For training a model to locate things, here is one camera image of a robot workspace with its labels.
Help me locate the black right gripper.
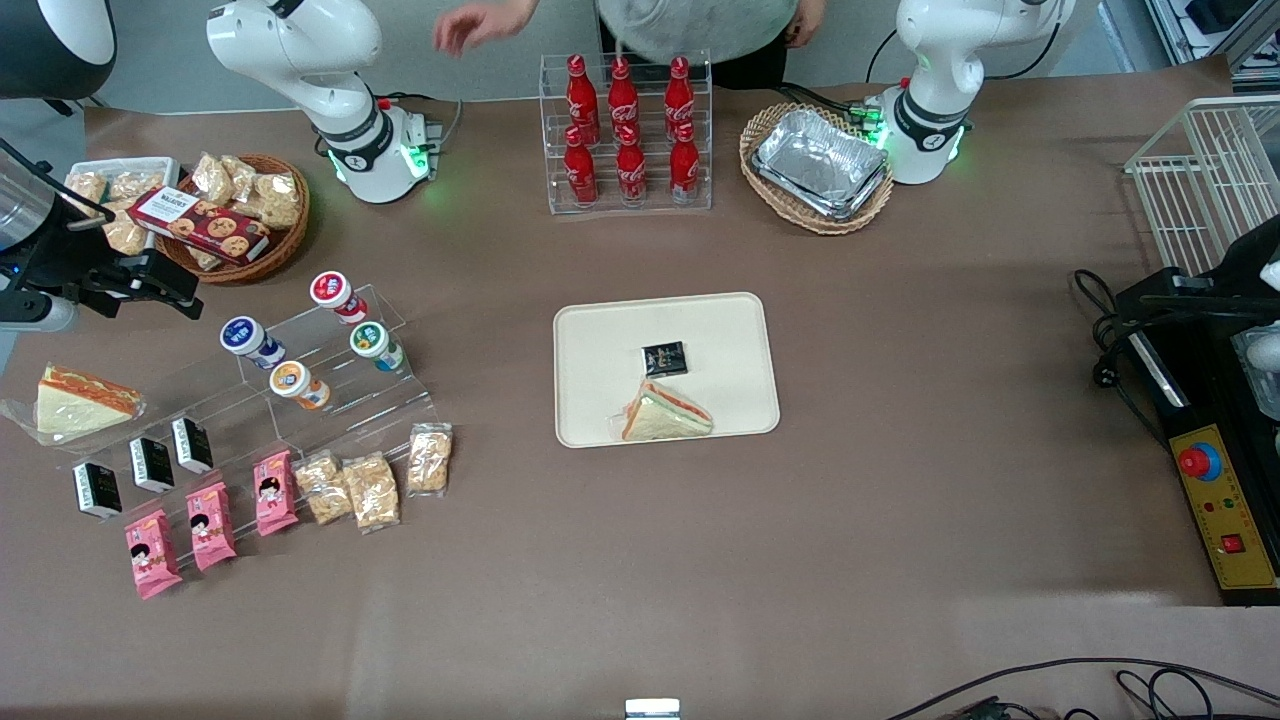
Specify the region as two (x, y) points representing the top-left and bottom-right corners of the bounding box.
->
(20, 225), (205, 321)

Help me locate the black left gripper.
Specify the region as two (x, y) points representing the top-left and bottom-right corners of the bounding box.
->
(1140, 215), (1280, 323)

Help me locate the green lid gum bottle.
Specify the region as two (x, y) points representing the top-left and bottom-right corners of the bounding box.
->
(349, 322), (406, 373)

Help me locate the blue lid gum bottle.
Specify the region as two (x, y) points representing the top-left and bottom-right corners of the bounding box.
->
(220, 316), (287, 369)

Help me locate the white rectangular snack tray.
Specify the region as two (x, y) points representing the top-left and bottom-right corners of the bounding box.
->
(62, 158), (182, 256)

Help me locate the orange lid gum bottle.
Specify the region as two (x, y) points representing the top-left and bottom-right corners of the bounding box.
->
(269, 361), (332, 411)

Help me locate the red lid gum bottle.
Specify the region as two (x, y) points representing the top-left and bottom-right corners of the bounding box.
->
(309, 271), (369, 325)

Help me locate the beige plastic tray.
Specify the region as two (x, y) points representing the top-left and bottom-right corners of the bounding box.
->
(553, 292), (781, 449)

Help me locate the person right hand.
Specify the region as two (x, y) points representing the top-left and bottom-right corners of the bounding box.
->
(434, 0), (542, 57)

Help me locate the person left hand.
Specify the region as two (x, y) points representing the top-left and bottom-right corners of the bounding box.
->
(785, 0), (830, 49)

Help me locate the red cookie box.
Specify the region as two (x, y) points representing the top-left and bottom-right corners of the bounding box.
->
(128, 186), (273, 266)

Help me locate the clear bag of crackers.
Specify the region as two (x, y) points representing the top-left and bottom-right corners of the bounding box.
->
(222, 155), (263, 201)
(252, 172), (302, 230)
(192, 152), (236, 207)
(108, 170), (167, 202)
(100, 213), (151, 257)

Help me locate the low clear acrylic stand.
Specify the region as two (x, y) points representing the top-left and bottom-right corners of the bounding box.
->
(62, 365), (301, 536)

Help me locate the brown wicker basket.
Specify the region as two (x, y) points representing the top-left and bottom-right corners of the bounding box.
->
(155, 153), (311, 286)

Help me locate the small black box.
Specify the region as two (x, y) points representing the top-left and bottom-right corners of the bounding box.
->
(129, 437), (176, 494)
(171, 416), (215, 475)
(72, 461), (123, 519)

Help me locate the wrapped triangle sandwich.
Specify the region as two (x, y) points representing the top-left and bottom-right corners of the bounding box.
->
(610, 377), (715, 443)
(0, 363), (149, 446)

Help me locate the red emergency stop button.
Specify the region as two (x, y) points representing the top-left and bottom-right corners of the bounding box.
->
(1178, 440), (1223, 483)

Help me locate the clear acrylic tiered stand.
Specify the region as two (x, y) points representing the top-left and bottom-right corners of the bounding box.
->
(235, 283), (441, 453)

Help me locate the pink snack pack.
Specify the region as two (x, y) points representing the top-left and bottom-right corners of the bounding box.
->
(186, 482), (238, 572)
(124, 510), (184, 601)
(253, 450), (300, 537)

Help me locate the clear bag of nut snack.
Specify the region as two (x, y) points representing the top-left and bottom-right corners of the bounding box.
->
(406, 423), (454, 498)
(342, 452), (402, 535)
(294, 452), (353, 527)

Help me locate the black yellow control box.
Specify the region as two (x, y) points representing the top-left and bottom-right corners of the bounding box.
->
(1115, 268), (1280, 607)

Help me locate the clear acrylic bottle rack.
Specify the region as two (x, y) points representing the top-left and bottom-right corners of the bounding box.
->
(538, 50), (713, 216)

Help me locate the red cola bottle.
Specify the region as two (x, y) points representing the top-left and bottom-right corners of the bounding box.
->
(608, 57), (640, 136)
(669, 122), (701, 204)
(615, 122), (648, 206)
(567, 54), (599, 136)
(564, 125), (599, 208)
(664, 56), (695, 136)

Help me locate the stack of foil trays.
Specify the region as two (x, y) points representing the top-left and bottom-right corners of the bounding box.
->
(752, 108), (891, 221)

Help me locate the light wicker basket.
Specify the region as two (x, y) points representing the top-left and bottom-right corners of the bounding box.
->
(739, 102), (894, 236)

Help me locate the white wire basket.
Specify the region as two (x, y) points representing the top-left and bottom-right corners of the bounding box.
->
(1125, 95), (1280, 277)

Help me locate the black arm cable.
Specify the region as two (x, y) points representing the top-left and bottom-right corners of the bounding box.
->
(0, 138), (113, 226)

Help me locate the black power cable with plug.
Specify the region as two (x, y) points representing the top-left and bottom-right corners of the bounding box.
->
(1072, 268), (1173, 447)

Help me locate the metal shelf frame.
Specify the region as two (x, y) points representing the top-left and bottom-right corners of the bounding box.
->
(1145, 0), (1280, 96)

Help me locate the gray base connector cable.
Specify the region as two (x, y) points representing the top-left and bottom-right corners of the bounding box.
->
(375, 92), (467, 153)

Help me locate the long black floor cable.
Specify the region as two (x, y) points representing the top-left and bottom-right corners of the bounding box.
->
(885, 657), (1280, 720)

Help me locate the looped black floor cable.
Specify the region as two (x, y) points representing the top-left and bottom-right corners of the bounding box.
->
(1115, 668), (1217, 720)

